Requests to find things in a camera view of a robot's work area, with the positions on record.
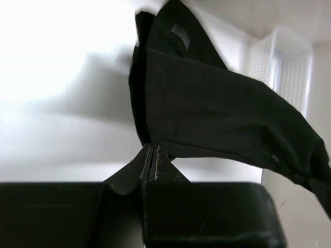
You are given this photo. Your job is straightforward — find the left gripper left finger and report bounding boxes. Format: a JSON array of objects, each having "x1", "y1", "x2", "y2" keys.
[{"x1": 1, "y1": 145, "x2": 153, "y2": 247}]

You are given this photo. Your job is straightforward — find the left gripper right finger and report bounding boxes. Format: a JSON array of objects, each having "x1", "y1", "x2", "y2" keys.
[{"x1": 142, "y1": 147, "x2": 287, "y2": 247}]

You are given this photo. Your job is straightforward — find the black shorts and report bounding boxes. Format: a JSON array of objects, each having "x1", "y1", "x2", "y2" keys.
[{"x1": 128, "y1": 1, "x2": 330, "y2": 214}]

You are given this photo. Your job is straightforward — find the white plastic mesh basket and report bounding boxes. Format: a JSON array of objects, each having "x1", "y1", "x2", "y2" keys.
[{"x1": 248, "y1": 26, "x2": 313, "y2": 116}]

